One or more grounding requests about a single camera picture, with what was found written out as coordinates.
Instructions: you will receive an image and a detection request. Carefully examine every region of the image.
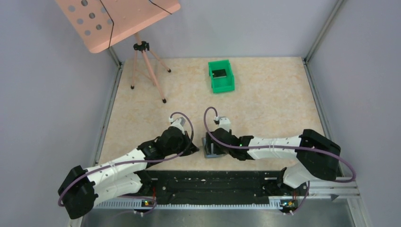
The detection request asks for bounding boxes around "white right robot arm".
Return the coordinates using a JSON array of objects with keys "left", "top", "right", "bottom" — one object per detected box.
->
[{"left": 207, "top": 128, "right": 341, "bottom": 195}]

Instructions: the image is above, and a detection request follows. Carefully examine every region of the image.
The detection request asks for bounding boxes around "green plastic bin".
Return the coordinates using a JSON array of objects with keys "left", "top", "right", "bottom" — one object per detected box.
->
[{"left": 208, "top": 60, "right": 235, "bottom": 94}]

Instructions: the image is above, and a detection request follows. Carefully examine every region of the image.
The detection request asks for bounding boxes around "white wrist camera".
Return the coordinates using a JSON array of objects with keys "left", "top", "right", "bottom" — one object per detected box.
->
[
  {"left": 214, "top": 116, "right": 231, "bottom": 132},
  {"left": 169, "top": 117, "right": 186, "bottom": 132}
]

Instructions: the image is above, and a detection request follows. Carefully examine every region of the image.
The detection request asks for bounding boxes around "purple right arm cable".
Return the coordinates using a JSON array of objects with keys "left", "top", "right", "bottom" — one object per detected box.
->
[{"left": 203, "top": 106, "right": 357, "bottom": 183}]

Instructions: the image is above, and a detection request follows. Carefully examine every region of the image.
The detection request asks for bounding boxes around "black card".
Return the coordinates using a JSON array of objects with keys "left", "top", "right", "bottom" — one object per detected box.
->
[{"left": 212, "top": 69, "right": 227, "bottom": 78}]

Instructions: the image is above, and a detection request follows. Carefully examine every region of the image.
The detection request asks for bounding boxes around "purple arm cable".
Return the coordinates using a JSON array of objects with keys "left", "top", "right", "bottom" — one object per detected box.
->
[
  {"left": 58, "top": 112, "right": 195, "bottom": 208},
  {"left": 203, "top": 106, "right": 357, "bottom": 183}
]

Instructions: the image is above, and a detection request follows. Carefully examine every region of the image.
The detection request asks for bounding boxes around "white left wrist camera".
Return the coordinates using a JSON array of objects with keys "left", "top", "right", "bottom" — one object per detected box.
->
[{"left": 169, "top": 117, "right": 186, "bottom": 132}]

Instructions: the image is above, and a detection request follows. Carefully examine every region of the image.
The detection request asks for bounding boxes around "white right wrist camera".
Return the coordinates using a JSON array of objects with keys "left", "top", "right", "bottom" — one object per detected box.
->
[{"left": 214, "top": 116, "right": 231, "bottom": 132}]

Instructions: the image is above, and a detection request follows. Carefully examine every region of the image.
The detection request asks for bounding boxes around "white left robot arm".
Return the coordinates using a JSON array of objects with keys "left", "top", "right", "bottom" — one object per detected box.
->
[{"left": 57, "top": 126, "right": 198, "bottom": 219}]

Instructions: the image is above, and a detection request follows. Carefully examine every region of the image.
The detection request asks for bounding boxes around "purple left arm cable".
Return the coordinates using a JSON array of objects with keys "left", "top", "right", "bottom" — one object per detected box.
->
[{"left": 58, "top": 112, "right": 195, "bottom": 208}]

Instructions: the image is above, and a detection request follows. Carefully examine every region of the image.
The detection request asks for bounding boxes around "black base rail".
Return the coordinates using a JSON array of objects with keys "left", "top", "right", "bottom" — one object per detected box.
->
[{"left": 131, "top": 170, "right": 306, "bottom": 205}]

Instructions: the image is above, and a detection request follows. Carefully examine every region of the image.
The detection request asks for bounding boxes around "pink music stand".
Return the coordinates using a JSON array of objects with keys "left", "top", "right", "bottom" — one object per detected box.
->
[{"left": 57, "top": 0, "right": 181, "bottom": 103}]

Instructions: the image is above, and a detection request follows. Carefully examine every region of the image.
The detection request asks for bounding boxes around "grey card holder wallet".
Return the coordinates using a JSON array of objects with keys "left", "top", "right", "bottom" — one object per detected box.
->
[{"left": 202, "top": 137, "right": 227, "bottom": 158}]

